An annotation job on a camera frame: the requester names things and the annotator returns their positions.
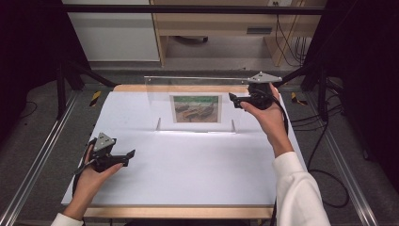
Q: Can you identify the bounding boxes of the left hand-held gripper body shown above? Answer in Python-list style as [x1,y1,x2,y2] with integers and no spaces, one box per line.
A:
[82,132,126,174]

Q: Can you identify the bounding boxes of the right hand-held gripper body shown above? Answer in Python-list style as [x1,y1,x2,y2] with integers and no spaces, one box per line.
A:
[246,72,283,111]

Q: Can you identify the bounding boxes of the painting print card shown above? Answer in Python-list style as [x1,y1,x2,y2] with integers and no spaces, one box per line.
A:
[169,94,223,124]

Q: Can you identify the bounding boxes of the clear acrylic photo frame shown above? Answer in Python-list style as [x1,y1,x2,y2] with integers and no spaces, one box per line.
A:
[143,74,252,135]

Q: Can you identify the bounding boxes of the person's right hand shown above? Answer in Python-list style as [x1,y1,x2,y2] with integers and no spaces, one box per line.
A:
[239,82,287,135]

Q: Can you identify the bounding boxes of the person's left hand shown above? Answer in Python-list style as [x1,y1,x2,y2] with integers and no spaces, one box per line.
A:
[71,144,125,202]

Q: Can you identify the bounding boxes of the yellow black tape strip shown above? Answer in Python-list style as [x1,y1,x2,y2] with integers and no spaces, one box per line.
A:
[88,90,104,108]
[290,91,309,106]

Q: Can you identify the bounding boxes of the white board mat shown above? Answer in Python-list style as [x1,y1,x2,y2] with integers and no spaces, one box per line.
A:
[60,90,308,207]

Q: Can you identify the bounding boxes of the black metal stand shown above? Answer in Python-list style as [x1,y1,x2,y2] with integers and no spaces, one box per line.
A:
[271,60,344,122]
[55,58,118,121]

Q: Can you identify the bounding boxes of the grey desk label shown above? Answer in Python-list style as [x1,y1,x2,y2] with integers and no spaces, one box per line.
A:
[246,26,274,35]

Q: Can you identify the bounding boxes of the wooden table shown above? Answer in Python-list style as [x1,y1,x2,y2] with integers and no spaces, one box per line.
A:
[82,84,280,220]

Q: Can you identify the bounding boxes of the light wooden desk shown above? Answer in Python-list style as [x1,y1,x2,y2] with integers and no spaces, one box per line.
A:
[150,0,327,68]

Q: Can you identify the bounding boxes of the white cabinet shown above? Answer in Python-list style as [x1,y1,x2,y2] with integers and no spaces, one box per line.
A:
[61,0,161,62]

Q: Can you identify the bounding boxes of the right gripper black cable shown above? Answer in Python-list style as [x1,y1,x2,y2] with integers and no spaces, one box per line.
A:
[268,93,290,226]

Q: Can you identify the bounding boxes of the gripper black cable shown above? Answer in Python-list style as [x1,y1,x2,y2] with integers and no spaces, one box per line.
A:
[71,137,99,200]
[268,93,290,226]

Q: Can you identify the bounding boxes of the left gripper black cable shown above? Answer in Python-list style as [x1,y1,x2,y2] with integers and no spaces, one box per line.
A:
[71,137,99,200]

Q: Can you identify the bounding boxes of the black hanging cables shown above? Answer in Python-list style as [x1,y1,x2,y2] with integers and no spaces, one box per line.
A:
[274,2,309,68]

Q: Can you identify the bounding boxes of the aluminium rail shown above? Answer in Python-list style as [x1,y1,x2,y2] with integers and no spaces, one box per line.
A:
[0,90,80,226]
[304,91,381,226]

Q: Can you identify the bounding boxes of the black floor cable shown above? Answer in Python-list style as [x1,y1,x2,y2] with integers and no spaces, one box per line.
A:
[291,93,351,209]

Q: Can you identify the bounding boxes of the black horizontal frame bar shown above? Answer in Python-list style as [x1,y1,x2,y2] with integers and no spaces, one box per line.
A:
[61,4,327,16]

